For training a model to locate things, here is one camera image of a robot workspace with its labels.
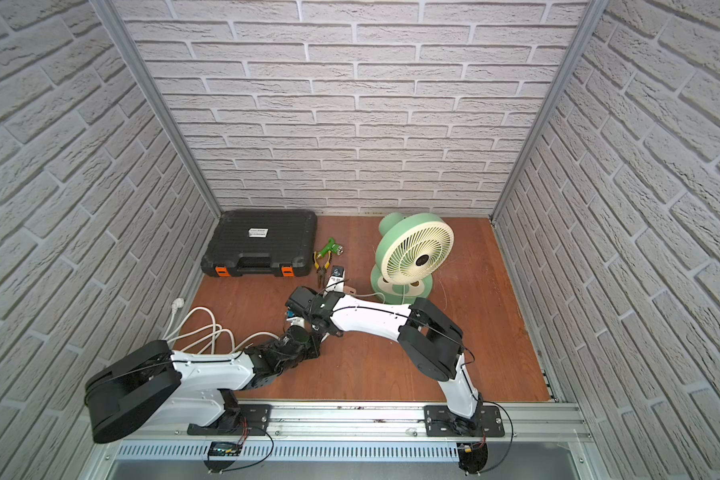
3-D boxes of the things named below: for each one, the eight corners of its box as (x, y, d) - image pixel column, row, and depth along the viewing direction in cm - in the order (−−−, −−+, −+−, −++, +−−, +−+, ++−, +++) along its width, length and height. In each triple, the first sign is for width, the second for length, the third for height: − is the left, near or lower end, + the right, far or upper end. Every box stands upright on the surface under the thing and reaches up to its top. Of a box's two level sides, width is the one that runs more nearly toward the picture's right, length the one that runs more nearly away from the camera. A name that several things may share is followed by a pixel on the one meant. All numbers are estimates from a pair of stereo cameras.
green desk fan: (358, 291, 98) (356, 232, 74) (384, 254, 108) (390, 191, 84) (416, 322, 91) (434, 269, 67) (439, 280, 101) (461, 220, 77)
